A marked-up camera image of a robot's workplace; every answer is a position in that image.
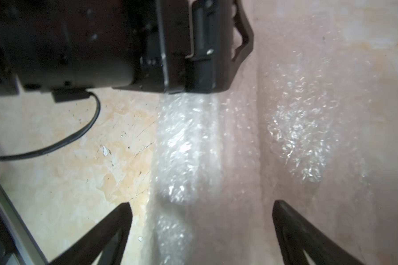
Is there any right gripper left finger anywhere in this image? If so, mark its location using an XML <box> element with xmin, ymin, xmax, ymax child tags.
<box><xmin>50</xmin><ymin>202</ymin><xmax>133</xmax><ymax>265</ymax></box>

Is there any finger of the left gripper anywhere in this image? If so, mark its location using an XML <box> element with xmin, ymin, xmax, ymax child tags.
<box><xmin>185</xmin><ymin>1</ymin><xmax>254</xmax><ymax>94</ymax></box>

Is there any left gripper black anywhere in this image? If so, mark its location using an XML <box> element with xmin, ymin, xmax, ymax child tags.
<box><xmin>0</xmin><ymin>1</ymin><xmax>191</xmax><ymax>98</ymax></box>

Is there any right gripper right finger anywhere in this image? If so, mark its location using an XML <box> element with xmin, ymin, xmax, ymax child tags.
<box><xmin>272</xmin><ymin>200</ymin><xmax>362</xmax><ymax>265</ymax></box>

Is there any bubble wrap pile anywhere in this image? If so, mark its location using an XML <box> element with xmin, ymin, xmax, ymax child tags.
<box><xmin>140</xmin><ymin>1</ymin><xmax>398</xmax><ymax>265</ymax></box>

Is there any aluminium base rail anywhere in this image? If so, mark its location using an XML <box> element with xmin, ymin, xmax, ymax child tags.
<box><xmin>0</xmin><ymin>185</ymin><xmax>48</xmax><ymax>265</ymax></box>

